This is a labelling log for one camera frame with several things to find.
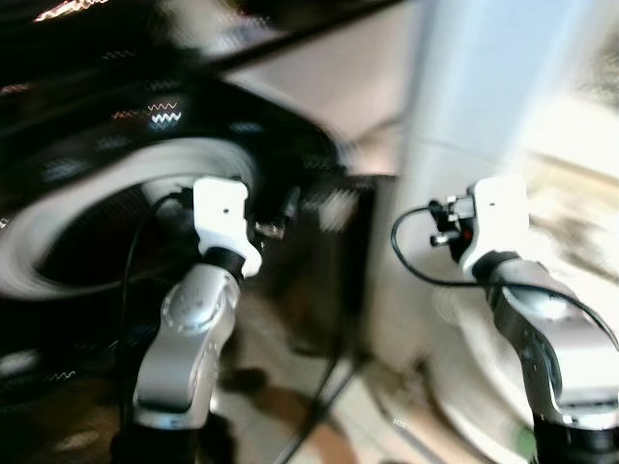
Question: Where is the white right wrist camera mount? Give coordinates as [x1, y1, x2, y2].
[458, 176, 530, 276]

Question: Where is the black front-load washing machine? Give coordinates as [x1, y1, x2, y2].
[0, 70, 380, 464]

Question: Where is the tall white cabinet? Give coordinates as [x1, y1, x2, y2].
[372, 0, 591, 368]

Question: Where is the white round basket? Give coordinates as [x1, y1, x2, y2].
[433, 278, 543, 464]

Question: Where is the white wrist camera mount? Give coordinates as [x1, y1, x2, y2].
[458, 176, 530, 276]
[192, 177, 264, 278]

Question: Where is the black floor power cable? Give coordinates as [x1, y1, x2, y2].
[277, 356, 365, 464]

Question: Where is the white clothes pile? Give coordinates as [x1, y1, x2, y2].
[527, 172, 619, 315]

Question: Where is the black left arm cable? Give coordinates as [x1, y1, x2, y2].
[117, 191, 191, 438]

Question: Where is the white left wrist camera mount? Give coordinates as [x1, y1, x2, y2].
[192, 177, 264, 278]

